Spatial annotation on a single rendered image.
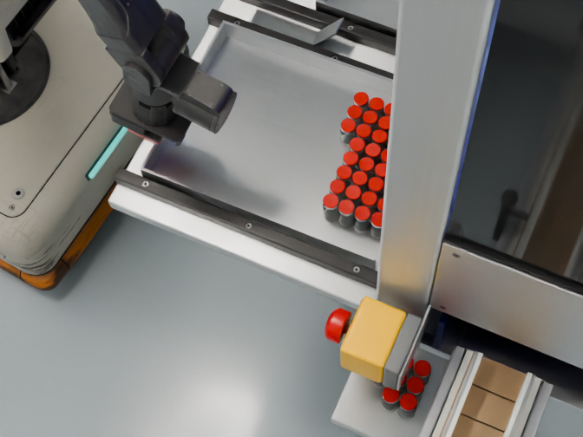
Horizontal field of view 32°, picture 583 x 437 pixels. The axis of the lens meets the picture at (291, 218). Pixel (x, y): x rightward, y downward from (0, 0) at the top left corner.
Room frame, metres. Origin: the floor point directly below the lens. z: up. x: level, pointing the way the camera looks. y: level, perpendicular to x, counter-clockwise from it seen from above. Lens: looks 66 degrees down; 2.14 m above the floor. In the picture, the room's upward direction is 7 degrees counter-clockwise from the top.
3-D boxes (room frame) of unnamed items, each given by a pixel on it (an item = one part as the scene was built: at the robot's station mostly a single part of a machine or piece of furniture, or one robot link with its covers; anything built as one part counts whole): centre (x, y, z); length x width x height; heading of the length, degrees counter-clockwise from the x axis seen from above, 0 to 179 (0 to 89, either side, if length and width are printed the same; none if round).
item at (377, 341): (0.35, -0.08, 0.99); 0.08 x 0.07 x 0.07; 59
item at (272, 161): (0.68, -0.02, 0.90); 0.34 x 0.26 x 0.04; 60
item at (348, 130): (0.68, -0.09, 0.90); 0.02 x 0.02 x 0.05
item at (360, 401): (0.32, -0.11, 0.87); 0.14 x 0.13 x 0.02; 59
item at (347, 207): (0.63, -0.11, 0.90); 0.18 x 0.02 x 0.05; 150
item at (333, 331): (0.38, -0.04, 0.99); 0.04 x 0.04 x 0.04; 59
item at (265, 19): (0.87, -0.04, 0.91); 0.14 x 0.03 x 0.06; 59
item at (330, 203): (0.64, -0.09, 0.90); 0.18 x 0.02 x 0.05; 150
